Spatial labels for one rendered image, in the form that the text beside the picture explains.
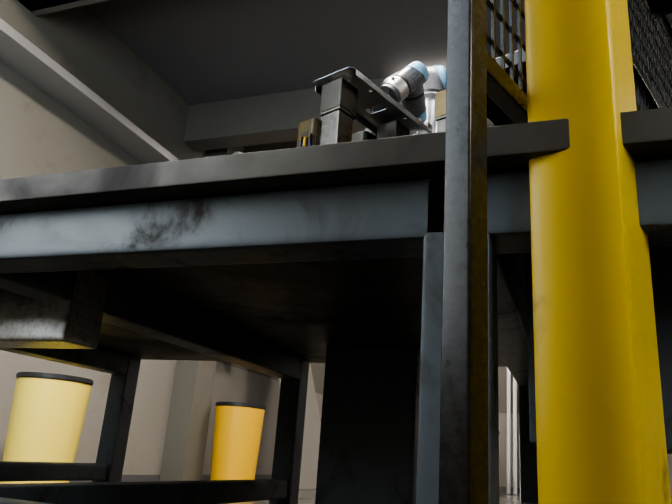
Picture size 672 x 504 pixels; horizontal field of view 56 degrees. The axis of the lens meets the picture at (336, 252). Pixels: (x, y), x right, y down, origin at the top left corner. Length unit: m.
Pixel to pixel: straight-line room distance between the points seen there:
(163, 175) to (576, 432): 0.61
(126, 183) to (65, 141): 3.80
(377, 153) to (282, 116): 4.73
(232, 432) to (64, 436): 2.10
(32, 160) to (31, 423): 1.72
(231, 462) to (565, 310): 4.94
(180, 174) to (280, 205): 0.15
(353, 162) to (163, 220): 0.30
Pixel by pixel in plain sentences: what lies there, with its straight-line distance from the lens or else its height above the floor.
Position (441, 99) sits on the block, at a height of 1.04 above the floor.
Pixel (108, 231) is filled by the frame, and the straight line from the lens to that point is 0.99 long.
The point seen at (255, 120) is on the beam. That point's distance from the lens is 5.60.
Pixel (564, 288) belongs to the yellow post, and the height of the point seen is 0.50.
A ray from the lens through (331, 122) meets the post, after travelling 1.17.
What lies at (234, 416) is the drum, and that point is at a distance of 5.50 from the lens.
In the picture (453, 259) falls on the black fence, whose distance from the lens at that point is 0.61.
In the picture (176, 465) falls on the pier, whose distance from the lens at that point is 5.52.
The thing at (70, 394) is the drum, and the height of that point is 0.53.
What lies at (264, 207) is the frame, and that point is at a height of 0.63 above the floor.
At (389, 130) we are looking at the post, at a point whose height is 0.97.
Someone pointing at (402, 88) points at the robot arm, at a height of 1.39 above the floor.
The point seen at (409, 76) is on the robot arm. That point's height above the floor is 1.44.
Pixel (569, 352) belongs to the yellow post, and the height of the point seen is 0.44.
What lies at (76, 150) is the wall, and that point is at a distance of 4.81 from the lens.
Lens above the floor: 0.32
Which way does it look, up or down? 18 degrees up
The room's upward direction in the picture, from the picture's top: 4 degrees clockwise
